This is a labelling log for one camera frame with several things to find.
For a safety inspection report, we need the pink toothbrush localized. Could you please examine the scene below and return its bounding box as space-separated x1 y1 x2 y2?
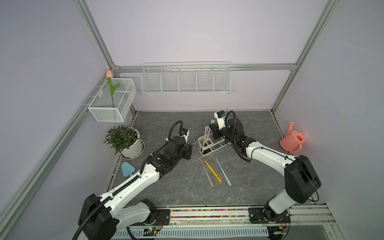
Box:
204 126 210 144

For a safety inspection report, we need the beige toothbrush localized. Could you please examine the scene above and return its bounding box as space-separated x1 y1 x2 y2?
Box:
202 126 209 147

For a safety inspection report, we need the light blue toothbrush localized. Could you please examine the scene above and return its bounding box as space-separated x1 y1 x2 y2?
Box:
207 120 215 144

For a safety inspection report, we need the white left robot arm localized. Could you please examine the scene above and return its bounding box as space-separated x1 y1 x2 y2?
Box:
73 136 193 240

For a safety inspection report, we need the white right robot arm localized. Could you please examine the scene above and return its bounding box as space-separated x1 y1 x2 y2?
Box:
209 111 322 223

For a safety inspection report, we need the white toothbrush holder caddy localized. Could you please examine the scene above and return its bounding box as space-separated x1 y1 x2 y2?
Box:
198 134 228 156

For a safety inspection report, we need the yellow toothbrush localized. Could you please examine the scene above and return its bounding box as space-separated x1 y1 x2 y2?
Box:
204 158 222 183

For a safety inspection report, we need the teal thin toothbrush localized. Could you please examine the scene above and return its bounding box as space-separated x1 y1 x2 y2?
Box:
216 158 232 186

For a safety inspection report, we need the potted green plant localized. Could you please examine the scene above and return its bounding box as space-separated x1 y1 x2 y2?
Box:
105 126 145 160

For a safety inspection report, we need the teal garden trowel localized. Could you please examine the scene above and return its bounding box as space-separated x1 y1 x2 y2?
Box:
121 162 136 178

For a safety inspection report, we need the pink watering can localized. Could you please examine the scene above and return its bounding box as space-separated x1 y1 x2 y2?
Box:
280 122 307 155

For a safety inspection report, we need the white mesh basket small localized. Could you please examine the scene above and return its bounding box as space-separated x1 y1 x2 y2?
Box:
88 78 137 123

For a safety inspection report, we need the pink artificial tulip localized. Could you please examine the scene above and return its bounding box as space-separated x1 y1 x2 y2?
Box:
106 70 121 108

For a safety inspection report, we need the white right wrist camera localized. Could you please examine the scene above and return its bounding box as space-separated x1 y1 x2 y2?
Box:
214 111 226 130

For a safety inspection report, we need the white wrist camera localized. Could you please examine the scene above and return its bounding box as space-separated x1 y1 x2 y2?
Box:
214 111 226 130
179 128 190 143

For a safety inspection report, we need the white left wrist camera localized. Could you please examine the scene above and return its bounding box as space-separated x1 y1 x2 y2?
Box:
179 128 190 143

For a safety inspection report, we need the white wire basket long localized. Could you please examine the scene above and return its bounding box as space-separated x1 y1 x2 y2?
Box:
141 62 232 95

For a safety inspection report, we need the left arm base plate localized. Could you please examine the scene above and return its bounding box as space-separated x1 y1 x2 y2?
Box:
135 209 171 226

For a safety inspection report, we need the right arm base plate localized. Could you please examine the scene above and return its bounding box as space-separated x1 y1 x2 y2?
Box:
248 207 291 224

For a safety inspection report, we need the white vented cable duct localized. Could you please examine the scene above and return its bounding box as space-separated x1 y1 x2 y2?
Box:
130 226 270 240

